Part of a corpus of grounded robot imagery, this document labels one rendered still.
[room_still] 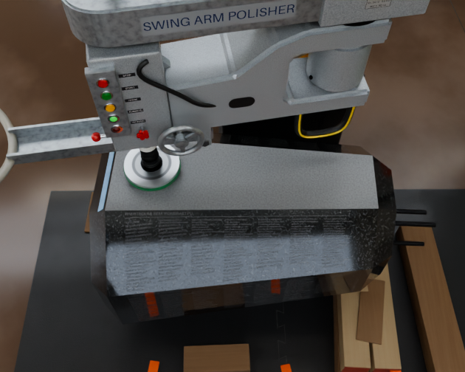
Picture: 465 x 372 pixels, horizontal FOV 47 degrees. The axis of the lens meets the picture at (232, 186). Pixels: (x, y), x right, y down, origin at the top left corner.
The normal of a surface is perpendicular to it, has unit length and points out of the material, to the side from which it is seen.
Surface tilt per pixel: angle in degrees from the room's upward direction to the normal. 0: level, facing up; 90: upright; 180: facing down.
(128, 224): 45
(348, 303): 0
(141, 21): 90
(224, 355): 0
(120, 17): 90
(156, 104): 90
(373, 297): 0
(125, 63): 90
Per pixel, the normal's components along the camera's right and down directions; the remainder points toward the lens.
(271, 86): 0.18, 0.83
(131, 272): 0.00, 0.22
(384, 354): 0.00, -0.53
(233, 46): -0.63, -0.31
